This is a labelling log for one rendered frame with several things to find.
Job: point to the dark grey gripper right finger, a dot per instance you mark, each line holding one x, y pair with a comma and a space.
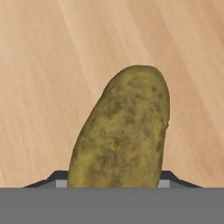
170, 179

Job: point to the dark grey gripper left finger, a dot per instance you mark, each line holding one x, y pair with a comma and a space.
55, 178

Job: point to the brown-green potato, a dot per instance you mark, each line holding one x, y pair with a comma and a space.
122, 131

